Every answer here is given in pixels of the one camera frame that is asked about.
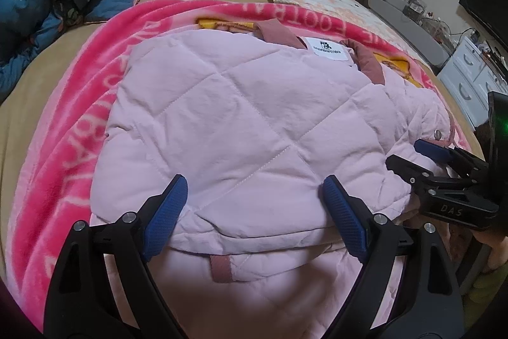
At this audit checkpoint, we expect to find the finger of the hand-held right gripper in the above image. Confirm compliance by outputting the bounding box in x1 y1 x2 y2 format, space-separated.
386 154 449 189
415 139 489 179

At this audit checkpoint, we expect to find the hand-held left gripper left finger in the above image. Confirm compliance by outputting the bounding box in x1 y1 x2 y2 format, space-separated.
44 174 188 339

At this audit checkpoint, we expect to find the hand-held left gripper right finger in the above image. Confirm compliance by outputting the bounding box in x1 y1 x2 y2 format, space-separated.
323 175 465 339

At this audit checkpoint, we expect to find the pink quilted jacket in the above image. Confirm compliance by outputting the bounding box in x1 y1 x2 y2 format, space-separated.
89 20 457 339

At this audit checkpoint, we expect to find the white drawer cabinet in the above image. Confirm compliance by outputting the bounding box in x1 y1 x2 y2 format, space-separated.
437 35 508 130

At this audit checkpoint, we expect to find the pink cartoon printed blanket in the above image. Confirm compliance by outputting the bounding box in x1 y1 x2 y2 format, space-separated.
4 0 477 328

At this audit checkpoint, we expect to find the black television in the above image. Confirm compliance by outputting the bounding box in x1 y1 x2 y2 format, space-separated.
458 0 508 43

